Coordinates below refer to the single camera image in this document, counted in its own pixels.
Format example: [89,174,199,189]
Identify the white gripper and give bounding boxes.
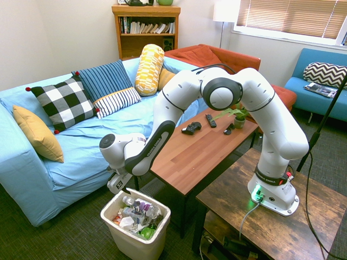
[106,172,134,195]

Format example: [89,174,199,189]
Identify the clear hint water bottle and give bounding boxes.
[121,196,163,219]

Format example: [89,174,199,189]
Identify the clear bottle blue white label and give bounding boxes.
[121,207,150,225]

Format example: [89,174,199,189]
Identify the white trash bin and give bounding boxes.
[100,187,171,260]

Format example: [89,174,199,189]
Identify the dark floor vent grille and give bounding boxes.
[139,177,166,200]

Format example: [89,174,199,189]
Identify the crumpled white paper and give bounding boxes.
[118,216,136,229]

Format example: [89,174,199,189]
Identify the black plastic wrapper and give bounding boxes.
[149,215,164,229]

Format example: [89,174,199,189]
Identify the green plastic wrapper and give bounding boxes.
[138,226,156,241]

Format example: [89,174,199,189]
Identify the light blue covered sofa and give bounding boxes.
[0,57,209,228]

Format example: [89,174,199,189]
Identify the reddish wood coffee table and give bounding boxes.
[134,107,260,239]

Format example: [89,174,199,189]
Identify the black game controller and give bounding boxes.
[181,121,203,135]

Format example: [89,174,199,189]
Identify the mustard yellow pillow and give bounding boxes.
[156,67,177,92]
[12,105,65,164]

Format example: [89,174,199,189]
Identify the black white checkered pillow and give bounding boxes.
[25,71,100,135]

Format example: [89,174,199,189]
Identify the blue striped pillow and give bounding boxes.
[71,59,142,119]

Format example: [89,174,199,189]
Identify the yellow white patterned bolster pillow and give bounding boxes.
[134,43,165,97]

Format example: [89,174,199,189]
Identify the black cylindrical device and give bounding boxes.
[222,235,260,258]

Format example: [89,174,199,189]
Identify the potted green fern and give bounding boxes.
[211,102,252,129]

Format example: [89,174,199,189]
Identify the rustic brown wood table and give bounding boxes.
[191,147,347,260]

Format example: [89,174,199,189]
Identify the wooden bookshelf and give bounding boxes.
[111,4,182,61]

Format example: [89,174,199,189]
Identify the orange sofa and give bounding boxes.
[164,43,298,112]

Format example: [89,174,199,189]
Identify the row of books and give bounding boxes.
[120,16,176,35]

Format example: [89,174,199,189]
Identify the black white ornament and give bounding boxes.
[123,0,155,7]

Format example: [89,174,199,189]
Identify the white floor lamp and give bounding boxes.
[213,0,242,49]

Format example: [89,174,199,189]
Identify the blue bench sofa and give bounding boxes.
[284,48,347,122]

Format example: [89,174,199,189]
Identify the magazine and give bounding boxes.
[303,82,338,98]

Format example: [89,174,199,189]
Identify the black white chevron pillow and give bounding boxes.
[303,62,347,89]

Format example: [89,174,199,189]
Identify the wooden window blinds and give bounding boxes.
[236,0,347,40]

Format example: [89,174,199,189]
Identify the grey base cable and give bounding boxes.
[238,201,262,242]

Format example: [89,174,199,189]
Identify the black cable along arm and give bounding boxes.
[191,63,237,74]

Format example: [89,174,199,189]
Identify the thin black cable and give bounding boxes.
[304,151,347,260]

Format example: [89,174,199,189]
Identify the black camera stand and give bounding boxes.
[296,73,347,173]

